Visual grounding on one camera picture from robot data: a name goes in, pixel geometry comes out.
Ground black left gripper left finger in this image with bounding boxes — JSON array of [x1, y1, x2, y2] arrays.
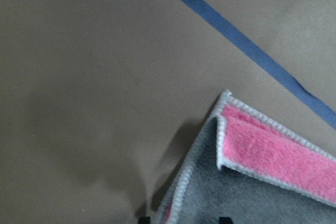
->
[[138, 216, 151, 224]]

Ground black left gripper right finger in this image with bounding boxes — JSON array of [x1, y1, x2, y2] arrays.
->
[[218, 217, 233, 224]]

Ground pink and grey towel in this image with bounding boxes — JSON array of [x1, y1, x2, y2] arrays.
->
[[154, 91, 335, 223]]

